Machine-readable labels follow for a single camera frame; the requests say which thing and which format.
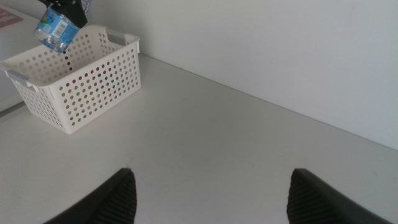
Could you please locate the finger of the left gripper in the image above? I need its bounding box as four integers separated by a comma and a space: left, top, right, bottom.
39, 0, 89, 29

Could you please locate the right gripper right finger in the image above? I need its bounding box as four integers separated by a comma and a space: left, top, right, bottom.
286, 168, 396, 224

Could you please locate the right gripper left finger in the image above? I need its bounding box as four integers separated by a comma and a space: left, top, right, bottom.
43, 167, 137, 224

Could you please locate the clear water bottle blue cap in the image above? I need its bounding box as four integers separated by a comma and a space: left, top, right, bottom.
33, 0, 93, 54

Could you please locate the pink mat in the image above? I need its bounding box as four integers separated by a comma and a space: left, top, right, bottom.
0, 6, 24, 29

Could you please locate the white perforated plastic basket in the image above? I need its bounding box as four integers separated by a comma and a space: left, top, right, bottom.
0, 24, 142, 135

